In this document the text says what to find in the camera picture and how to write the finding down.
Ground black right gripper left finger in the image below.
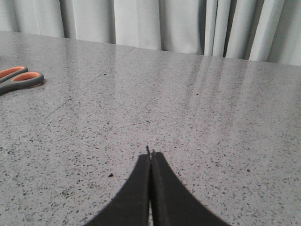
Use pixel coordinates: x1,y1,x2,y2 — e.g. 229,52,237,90
86,154,151,226

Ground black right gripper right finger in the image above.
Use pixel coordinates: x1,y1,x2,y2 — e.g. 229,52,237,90
150,152,228,226

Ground grey orange scissors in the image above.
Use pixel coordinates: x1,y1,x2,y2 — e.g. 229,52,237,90
0,66,44,95

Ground white curtain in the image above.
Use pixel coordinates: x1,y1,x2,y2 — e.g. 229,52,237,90
0,0,301,65

